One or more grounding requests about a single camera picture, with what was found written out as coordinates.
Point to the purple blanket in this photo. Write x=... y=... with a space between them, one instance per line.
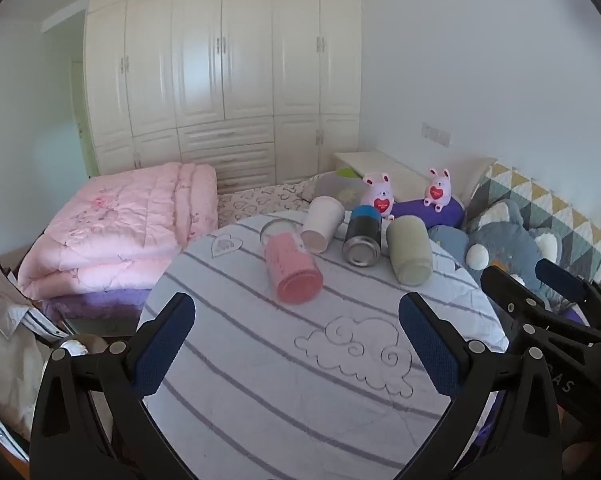
x=90 y=307

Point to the blue bear plush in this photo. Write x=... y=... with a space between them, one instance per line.
x=505 y=240

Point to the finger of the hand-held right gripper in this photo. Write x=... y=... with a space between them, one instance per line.
x=560 y=280
x=510 y=297

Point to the green door frame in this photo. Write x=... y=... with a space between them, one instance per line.
x=83 y=120

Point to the pink folded quilt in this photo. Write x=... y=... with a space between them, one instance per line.
x=115 y=220

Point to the pink cup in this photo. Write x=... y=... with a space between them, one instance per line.
x=293 y=270

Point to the striped quilted cloth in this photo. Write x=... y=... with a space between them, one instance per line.
x=280 y=370

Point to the white wall socket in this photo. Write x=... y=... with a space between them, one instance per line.
x=436 y=134

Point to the triangle pattern pillow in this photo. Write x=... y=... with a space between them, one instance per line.
x=545 y=195

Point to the grey pillow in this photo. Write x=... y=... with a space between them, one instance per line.
x=335 y=190

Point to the heart print bed sheet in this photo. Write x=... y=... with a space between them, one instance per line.
x=260 y=202

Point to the white cup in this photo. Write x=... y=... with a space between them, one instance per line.
x=321 y=222

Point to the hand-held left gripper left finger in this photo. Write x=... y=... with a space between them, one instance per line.
x=163 y=347

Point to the light blue pillow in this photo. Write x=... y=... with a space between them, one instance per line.
x=448 y=240

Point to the beige cloth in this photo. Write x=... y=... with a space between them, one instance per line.
x=5 y=295

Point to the white bedside table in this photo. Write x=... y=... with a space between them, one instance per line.
x=375 y=162

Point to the pink bunny plush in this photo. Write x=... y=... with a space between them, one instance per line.
x=438 y=190
x=380 y=192

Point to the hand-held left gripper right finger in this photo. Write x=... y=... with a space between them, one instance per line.
x=430 y=347

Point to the purple pillow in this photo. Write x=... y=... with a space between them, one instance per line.
x=448 y=216

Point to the black steel cup blue band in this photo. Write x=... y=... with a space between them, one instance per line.
x=363 y=232

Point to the green cup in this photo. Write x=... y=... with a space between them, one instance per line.
x=408 y=250

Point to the white wardrobe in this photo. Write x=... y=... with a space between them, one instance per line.
x=200 y=60

